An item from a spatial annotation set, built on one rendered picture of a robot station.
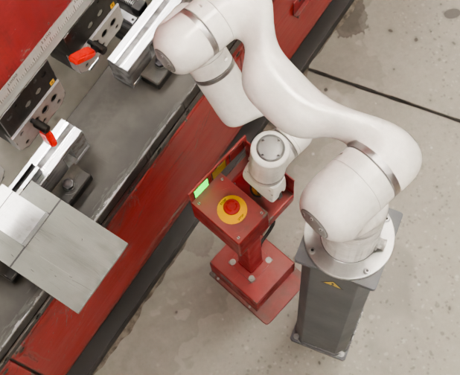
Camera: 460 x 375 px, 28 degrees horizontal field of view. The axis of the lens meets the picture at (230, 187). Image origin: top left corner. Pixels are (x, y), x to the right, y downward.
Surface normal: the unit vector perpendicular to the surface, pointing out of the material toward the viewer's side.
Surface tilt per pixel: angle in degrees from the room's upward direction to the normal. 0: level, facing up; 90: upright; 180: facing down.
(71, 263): 0
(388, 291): 0
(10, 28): 90
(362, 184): 14
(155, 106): 0
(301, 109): 24
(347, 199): 20
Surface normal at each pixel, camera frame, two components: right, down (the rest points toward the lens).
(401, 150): 0.29, -0.14
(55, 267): -0.05, -0.33
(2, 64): 0.83, 0.51
